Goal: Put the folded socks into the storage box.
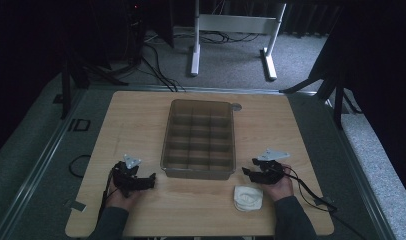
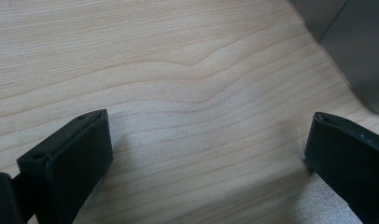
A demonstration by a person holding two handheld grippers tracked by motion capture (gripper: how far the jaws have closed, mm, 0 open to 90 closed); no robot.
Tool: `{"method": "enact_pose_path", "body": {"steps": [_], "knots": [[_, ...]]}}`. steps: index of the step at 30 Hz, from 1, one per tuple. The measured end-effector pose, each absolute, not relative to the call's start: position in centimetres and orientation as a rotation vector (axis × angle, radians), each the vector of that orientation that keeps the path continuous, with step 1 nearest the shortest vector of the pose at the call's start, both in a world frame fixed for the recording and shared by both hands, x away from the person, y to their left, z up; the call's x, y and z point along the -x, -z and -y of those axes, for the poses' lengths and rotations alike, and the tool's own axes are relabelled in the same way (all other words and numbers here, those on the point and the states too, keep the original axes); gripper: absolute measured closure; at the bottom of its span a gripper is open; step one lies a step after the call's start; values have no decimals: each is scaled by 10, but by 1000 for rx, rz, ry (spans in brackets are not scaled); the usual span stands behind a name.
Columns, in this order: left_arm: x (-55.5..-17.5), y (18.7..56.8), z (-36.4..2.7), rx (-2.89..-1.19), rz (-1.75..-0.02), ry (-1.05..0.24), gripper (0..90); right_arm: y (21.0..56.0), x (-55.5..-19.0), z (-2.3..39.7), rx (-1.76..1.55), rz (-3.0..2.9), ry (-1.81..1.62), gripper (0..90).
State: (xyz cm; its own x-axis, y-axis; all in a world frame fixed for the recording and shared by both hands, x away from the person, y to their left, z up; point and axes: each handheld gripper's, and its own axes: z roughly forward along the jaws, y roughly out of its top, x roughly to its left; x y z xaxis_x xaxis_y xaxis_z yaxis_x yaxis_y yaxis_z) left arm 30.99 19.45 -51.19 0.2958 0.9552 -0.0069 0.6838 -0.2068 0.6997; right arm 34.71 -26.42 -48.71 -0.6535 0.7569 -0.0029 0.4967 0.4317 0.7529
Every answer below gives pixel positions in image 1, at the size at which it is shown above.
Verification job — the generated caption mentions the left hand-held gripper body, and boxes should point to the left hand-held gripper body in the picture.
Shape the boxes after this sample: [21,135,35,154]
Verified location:
[111,153,144,198]

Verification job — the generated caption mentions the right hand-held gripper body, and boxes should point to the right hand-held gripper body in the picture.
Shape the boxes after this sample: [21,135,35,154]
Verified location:
[251,148,291,185]

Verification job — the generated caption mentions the white socks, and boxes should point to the white socks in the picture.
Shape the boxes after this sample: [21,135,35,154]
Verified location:
[233,184,264,213]

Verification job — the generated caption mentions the clear brown compartment box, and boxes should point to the clear brown compartment box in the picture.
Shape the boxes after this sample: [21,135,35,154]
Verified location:
[160,98,237,181]

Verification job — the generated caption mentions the person's left hand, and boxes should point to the person's left hand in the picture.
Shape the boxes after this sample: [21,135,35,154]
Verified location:
[105,187,142,212]

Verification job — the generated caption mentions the person's right hand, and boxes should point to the person's right hand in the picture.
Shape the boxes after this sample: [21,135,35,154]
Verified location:
[262,163,295,203]

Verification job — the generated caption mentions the grey tape piece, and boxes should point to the grey tape piece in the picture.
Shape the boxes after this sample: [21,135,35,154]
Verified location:
[64,198,88,213]
[313,196,334,207]

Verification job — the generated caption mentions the black metal stand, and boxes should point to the black metal stand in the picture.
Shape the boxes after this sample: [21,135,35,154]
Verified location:
[58,49,129,121]
[278,33,364,130]

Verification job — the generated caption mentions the dark computer tower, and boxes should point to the dark computer tower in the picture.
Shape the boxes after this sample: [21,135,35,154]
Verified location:
[123,0,148,65]

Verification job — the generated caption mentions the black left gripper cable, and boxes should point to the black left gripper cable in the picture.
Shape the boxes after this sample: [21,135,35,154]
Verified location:
[98,166,121,218]

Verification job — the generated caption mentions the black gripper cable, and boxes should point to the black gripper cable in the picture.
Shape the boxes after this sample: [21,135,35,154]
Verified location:
[98,166,121,218]
[283,165,369,240]

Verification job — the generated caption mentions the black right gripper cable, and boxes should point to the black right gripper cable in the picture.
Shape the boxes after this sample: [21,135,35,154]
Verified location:
[283,165,369,240]

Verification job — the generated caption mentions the black cable loop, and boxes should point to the black cable loop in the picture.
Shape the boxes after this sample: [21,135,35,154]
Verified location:
[68,154,92,179]

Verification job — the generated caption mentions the black floor cables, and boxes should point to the black floor cables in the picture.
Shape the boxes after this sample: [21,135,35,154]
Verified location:
[136,42,187,93]

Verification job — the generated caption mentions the black cables under desk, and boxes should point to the black cables under desk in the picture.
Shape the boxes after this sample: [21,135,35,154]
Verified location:
[173,29,263,45]

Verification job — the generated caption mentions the white desk frame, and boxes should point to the white desk frame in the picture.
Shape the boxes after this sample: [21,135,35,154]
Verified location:
[189,0,288,82]

